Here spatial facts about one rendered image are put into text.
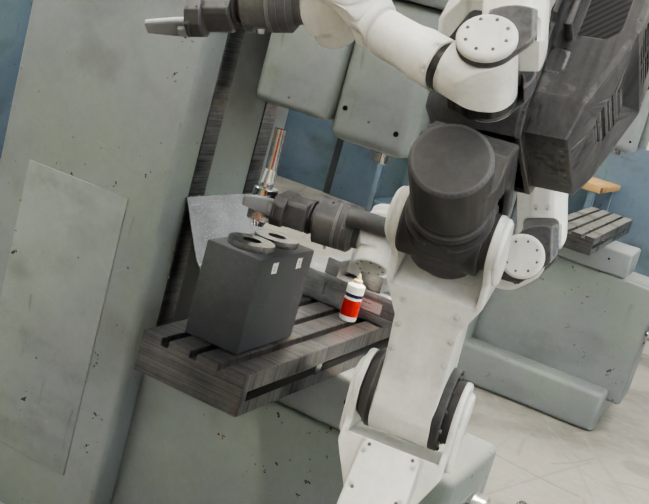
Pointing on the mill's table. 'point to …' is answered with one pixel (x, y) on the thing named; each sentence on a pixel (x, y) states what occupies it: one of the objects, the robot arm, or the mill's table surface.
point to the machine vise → (319, 287)
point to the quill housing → (384, 96)
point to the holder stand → (249, 289)
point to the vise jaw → (375, 282)
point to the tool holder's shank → (273, 158)
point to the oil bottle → (352, 300)
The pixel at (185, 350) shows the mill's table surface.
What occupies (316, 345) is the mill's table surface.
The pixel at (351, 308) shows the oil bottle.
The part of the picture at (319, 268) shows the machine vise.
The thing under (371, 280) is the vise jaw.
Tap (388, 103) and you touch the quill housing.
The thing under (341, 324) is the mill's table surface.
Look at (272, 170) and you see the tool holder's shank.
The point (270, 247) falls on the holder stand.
